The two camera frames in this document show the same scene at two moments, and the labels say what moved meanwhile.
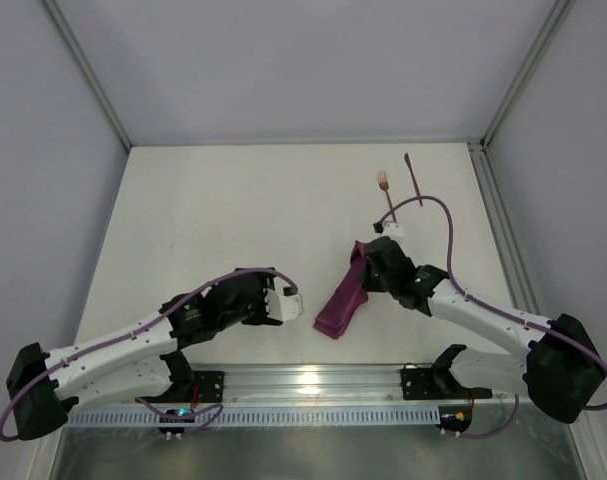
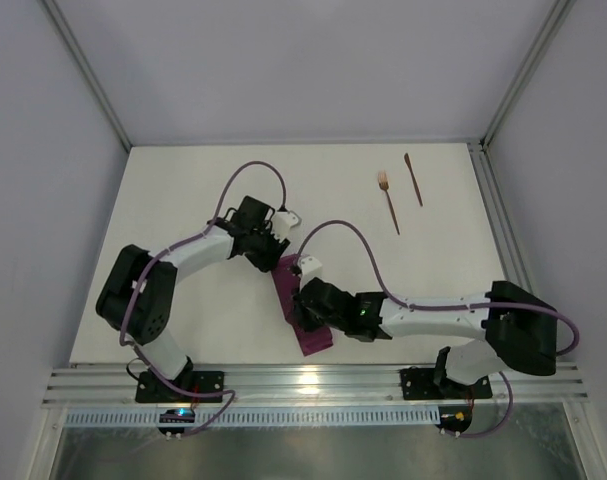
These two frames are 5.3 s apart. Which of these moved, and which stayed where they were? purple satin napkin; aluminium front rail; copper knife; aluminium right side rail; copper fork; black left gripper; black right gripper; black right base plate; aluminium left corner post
Moved: black left gripper; purple satin napkin; black right gripper
Stayed: black right base plate; aluminium left corner post; aluminium right side rail; copper knife; copper fork; aluminium front rail
